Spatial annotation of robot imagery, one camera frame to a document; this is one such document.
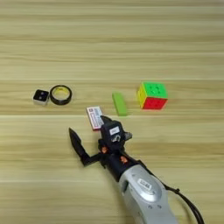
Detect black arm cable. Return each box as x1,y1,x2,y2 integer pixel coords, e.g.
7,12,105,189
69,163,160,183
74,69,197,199
136,158,205,224

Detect black tape roll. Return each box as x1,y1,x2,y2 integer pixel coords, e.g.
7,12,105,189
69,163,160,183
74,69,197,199
49,84,73,106

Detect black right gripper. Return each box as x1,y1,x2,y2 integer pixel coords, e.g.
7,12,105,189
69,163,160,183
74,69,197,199
68,115,147,182

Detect small black and white cube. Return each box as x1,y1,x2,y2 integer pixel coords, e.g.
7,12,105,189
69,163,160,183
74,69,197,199
32,88,50,107

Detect colourful puzzle cube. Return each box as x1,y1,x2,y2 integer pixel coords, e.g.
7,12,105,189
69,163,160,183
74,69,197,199
136,81,169,110

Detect red and white small box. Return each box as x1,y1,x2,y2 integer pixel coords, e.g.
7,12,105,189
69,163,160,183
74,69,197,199
86,106,105,132

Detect green rectangular block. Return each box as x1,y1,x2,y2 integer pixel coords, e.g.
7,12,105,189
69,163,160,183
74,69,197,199
111,92,129,117

